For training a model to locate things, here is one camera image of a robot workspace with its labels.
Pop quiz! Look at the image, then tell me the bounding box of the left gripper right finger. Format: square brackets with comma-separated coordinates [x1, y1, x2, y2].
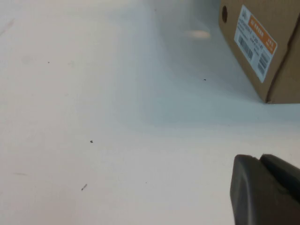
[259, 153, 300, 204]

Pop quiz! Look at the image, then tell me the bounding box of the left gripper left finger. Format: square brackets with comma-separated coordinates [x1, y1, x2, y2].
[230, 154, 300, 225]

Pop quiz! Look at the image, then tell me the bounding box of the brown cardboard shoe box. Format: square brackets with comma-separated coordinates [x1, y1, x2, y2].
[218, 0, 300, 105]

